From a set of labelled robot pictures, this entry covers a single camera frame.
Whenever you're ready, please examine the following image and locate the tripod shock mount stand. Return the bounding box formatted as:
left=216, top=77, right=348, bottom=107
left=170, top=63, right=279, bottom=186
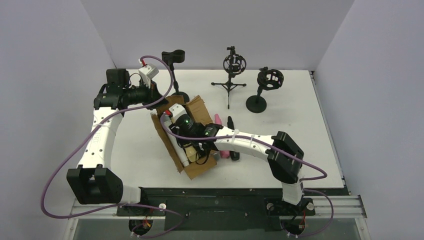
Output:
left=210, top=45, right=247, bottom=109

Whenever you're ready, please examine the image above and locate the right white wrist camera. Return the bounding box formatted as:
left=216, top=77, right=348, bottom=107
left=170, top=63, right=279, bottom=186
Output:
left=168, top=103, right=187, bottom=123

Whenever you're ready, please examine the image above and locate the pink microphone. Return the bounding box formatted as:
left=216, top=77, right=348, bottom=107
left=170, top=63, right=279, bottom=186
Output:
left=214, top=113, right=230, bottom=159

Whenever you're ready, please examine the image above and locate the purple cable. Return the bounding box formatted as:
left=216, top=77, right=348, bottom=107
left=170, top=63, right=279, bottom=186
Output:
left=159, top=114, right=335, bottom=239
left=40, top=54, right=185, bottom=240

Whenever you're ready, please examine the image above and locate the shock mount stand round base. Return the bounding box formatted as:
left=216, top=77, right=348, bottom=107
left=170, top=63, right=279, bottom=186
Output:
left=245, top=66, right=285, bottom=114

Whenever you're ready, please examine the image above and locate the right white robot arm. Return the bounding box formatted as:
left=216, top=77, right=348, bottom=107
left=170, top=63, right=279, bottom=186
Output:
left=160, top=114, right=304, bottom=206

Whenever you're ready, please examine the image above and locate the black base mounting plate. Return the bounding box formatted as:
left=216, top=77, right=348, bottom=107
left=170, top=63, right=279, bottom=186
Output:
left=116, top=188, right=316, bottom=232

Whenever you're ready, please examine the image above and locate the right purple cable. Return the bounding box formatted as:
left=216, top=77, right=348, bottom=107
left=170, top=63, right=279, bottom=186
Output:
left=159, top=114, right=335, bottom=239

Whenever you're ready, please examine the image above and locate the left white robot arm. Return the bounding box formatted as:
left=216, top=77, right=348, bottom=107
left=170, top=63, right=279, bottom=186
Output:
left=66, top=65, right=168, bottom=205

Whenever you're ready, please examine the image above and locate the cream white microphone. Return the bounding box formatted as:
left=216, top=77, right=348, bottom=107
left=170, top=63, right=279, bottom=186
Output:
left=175, top=146, right=190, bottom=168

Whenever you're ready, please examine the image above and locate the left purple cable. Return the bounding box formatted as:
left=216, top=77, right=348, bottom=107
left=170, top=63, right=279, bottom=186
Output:
left=40, top=54, right=185, bottom=240

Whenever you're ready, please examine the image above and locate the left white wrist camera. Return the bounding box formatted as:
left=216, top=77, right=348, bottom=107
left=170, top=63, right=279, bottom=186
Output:
left=138, top=64, right=159, bottom=80

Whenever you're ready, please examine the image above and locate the clip mic stand round base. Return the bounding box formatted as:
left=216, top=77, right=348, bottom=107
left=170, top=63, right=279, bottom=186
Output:
left=161, top=49, right=191, bottom=104

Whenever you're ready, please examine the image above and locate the brown cardboard box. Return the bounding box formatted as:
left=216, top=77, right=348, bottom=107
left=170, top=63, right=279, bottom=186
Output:
left=151, top=95, right=217, bottom=180

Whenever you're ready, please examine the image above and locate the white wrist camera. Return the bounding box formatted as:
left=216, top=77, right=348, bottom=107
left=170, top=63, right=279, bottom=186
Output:
left=168, top=103, right=187, bottom=123
left=138, top=64, right=159, bottom=80

